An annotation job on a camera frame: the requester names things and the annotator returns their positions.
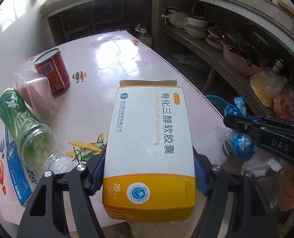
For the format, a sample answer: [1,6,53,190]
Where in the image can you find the green plastic bottle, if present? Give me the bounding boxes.
[0,88,76,174]

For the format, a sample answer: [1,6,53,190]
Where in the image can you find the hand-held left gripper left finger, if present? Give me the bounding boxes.
[16,146,108,238]

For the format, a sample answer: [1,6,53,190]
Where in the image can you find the red-capped oil bottle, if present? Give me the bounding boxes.
[136,24,152,47]

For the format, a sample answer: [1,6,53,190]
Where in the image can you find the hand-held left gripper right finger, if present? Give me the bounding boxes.
[192,147,279,238]

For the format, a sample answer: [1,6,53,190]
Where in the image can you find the yellow filled plastic bag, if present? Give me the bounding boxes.
[250,69,287,108]

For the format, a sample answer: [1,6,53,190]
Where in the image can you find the white and orange medicine box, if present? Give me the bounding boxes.
[102,79,196,222]

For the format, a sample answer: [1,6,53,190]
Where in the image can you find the perforated metal shelf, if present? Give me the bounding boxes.
[162,26,274,117]

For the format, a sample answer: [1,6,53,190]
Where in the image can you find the clear plastic cup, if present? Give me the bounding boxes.
[13,71,59,119]

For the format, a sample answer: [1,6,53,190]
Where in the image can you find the stack of plates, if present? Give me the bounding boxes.
[205,26,227,50]

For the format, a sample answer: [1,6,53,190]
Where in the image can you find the white plastic bag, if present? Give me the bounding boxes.
[162,10,188,29]

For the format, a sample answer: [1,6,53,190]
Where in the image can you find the pink checked printed tablecloth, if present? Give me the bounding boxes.
[0,30,234,231]

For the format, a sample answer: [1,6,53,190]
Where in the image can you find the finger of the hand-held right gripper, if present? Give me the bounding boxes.
[223,114,294,166]

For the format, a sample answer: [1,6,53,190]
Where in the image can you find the pink basin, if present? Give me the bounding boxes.
[223,43,264,77]

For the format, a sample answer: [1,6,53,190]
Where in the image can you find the blue toothpaste box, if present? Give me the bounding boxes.
[4,125,42,207]

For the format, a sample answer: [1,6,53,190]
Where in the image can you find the blue plastic bag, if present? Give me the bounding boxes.
[224,97,259,161]

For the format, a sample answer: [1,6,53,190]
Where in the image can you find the red can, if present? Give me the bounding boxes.
[33,48,71,97]

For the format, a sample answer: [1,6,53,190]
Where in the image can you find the blue plastic basket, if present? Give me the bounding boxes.
[204,94,228,114]

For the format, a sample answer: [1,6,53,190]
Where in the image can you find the person's right hand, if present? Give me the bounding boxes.
[278,163,294,212]

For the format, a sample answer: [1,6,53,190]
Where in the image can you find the stack of white bowls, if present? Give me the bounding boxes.
[185,15,209,39]

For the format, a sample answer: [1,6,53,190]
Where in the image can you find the white crumpled paper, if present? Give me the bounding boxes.
[241,151,284,177]
[172,53,207,70]

